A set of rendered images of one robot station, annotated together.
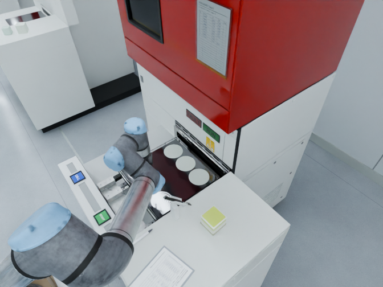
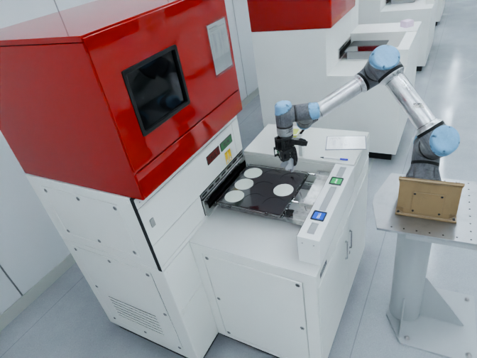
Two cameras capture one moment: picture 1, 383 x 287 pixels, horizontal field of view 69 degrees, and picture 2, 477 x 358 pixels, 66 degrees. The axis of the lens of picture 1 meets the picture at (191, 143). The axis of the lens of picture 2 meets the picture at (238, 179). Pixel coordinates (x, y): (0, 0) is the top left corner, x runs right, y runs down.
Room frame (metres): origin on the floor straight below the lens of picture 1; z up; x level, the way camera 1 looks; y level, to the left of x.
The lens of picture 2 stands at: (1.45, 1.52, 1.98)
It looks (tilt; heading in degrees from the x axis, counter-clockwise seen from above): 33 degrees down; 251
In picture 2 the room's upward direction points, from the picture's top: 11 degrees counter-clockwise
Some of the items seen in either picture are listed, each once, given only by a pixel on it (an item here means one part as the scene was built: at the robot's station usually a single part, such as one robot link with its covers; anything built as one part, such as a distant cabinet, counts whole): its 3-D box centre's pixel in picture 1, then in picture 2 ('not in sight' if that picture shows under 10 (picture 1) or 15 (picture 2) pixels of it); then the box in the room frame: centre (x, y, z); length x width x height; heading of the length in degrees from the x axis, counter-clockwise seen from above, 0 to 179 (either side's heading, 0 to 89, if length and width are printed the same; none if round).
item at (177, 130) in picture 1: (199, 152); (226, 183); (0.99, -0.04, 0.89); 0.44 x 0.02 x 0.10; 37
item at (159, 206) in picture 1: (168, 173); (262, 187); (0.85, 0.12, 0.90); 0.34 x 0.34 x 0.01; 37
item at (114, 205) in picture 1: (122, 209); (314, 199); (0.67, 0.32, 0.87); 0.36 x 0.08 x 0.03; 37
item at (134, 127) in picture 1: (135, 134); (284, 114); (0.73, 0.20, 1.29); 0.09 x 0.08 x 0.11; 154
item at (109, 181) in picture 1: (106, 183); (302, 214); (0.80, 0.41, 0.89); 0.08 x 0.03 x 0.03; 127
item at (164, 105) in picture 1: (180, 116); (201, 182); (1.14, 0.05, 1.02); 0.82 x 0.03 x 0.40; 37
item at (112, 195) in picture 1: (113, 194); (308, 204); (0.74, 0.37, 0.89); 0.08 x 0.03 x 0.03; 127
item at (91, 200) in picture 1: (93, 205); (329, 209); (0.68, 0.45, 0.89); 0.55 x 0.09 x 0.14; 37
